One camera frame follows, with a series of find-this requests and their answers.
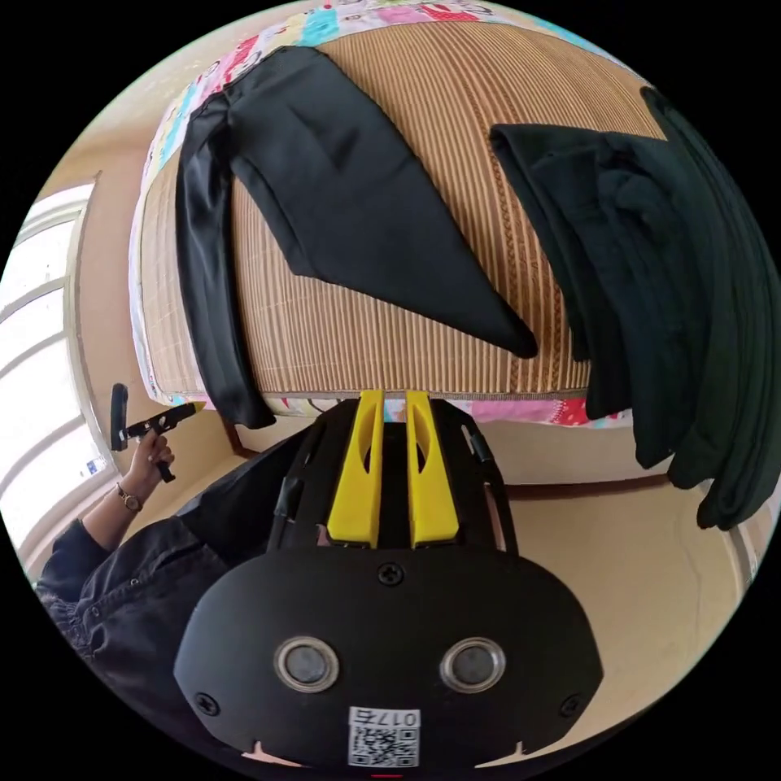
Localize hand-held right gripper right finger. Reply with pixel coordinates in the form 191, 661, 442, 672
406, 390, 460, 546

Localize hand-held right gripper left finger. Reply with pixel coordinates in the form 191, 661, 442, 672
326, 389, 386, 546

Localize person's left forearm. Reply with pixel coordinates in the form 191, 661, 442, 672
81, 482, 145, 553

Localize black pants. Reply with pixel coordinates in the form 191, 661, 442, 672
175, 46, 539, 430

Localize person's left hand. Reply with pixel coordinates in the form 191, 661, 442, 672
124, 434, 177, 503

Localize window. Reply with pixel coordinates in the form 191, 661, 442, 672
0, 182, 120, 550

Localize pile of clothes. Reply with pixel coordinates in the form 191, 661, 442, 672
490, 86, 777, 532

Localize bed with woven mat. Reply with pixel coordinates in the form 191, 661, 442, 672
129, 0, 667, 428

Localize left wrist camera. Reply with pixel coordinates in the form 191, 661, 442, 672
110, 382, 130, 452

